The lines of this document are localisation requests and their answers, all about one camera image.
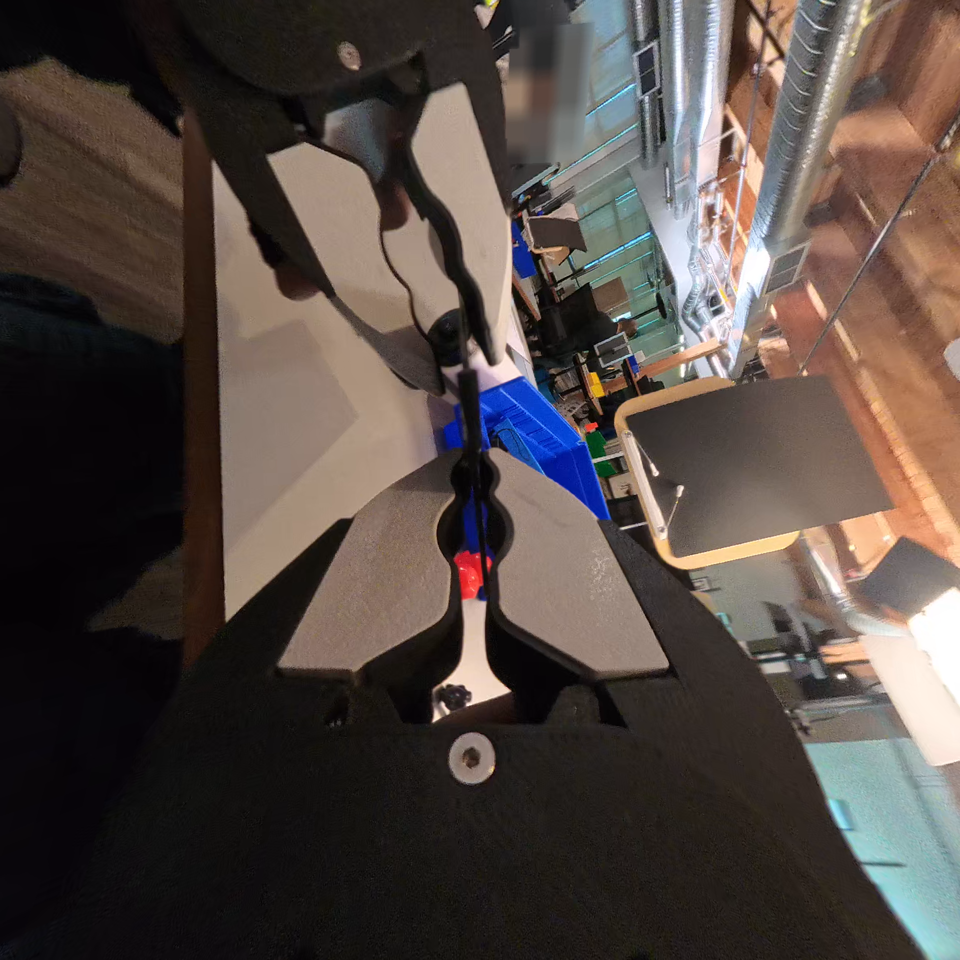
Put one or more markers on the bright light panel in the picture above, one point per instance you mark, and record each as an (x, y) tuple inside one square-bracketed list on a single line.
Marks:
[(937, 675)]

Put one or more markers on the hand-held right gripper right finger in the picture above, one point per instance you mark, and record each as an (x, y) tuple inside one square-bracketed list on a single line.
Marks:
[(577, 592)]

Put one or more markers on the black star knob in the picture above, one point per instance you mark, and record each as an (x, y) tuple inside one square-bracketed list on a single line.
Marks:
[(454, 697)]

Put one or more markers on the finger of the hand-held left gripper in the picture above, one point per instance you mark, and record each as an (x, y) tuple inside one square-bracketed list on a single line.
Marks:
[(330, 225), (472, 210)]

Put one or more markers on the black ceiling pipe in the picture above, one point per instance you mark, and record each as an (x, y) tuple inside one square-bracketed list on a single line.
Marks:
[(879, 251)]

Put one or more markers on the green bin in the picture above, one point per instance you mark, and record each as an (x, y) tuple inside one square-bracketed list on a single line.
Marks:
[(600, 450)]

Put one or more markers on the light blue plastic divider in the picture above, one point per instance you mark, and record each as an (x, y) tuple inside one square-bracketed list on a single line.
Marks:
[(517, 439)]

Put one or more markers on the red toy block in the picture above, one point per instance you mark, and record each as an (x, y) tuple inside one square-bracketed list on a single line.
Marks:
[(471, 574)]

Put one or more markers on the large blue storage bin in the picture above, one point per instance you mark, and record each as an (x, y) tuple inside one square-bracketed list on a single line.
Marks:
[(555, 442)]

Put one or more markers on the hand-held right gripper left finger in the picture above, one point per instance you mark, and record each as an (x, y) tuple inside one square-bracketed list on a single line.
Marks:
[(367, 592)]

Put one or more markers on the silver ventilation duct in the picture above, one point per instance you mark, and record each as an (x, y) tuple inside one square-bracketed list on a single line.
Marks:
[(697, 90)]

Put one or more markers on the black panel with wooden rim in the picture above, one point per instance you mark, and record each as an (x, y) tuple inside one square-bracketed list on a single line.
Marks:
[(757, 465)]

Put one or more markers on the silver duct with vent boxes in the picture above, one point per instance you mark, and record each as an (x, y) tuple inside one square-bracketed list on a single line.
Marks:
[(810, 150)]

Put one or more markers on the person's dark clothing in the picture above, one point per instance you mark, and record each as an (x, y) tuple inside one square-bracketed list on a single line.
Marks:
[(75, 487)]

